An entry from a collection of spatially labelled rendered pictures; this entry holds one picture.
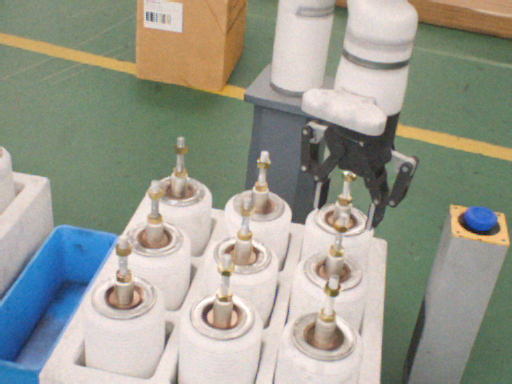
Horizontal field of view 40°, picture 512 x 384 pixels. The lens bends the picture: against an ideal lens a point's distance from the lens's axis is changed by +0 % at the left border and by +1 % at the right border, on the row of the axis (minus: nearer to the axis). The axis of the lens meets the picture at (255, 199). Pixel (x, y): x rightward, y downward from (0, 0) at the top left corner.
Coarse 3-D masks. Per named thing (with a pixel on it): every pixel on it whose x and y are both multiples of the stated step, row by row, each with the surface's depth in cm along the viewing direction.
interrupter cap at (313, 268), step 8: (312, 256) 92; (320, 256) 93; (304, 264) 91; (312, 264) 91; (320, 264) 91; (344, 264) 92; (352, 264) 92; (304, 272) 90; (312, 272) 90; (320, 272) 90; (344, 272) 91; (352, 272) 90; (360, 272) 90; (312, 280) 88; (320, 280) 89; (328, 280) 89; (344, 280) 89; (352, 280) 89; (360, 280) 89; (320, 288) 88; (344, 288) 88; (352, 288) 88
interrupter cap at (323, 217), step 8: (320, 208) 102; (328, 208) 102; (352, 208) 102; (320, 216) 100; (328, 216) 101; (352, 216) 101; (360, 216) 101; (320, 224) 98; (328, 224) 99; (352, 224) 100; (360, 224) 99; (328, 232) 97; (336, 232) 97; (352, 232) 98; (360, 232) 98
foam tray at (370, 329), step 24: (144, 216) 109; (216, 216) 111; (216, 240) 106; (288, 240) 110; (384, 240) 109; (192, 264) 101; (288, 264) 102; (384, 264) 105; (192, 288) 96; (288, 288) 98; (384, 288) 100; (168, 312) 92; (288, 312) 101; (72, 336) 87; (168, 336) 93; (264, 336) 90; (360, 336) 92; (48, 360) 84; (72, 360) 84; (168, 360) 85; (264, 360) 87
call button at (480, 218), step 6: (468, 210) 91; (474, 210) 91; (480, 210) 91; (486, 210) 91; (468, 216) 90; (474, 216) 90; (480, 216) 90; (486, 216) 90; (492, 216) 90; (468, 222) 91; (474, 222) 89; (480, 222) 89; (486, 222) 89; (492, 222) 89; (480, 228) 90; (486, 228) 90
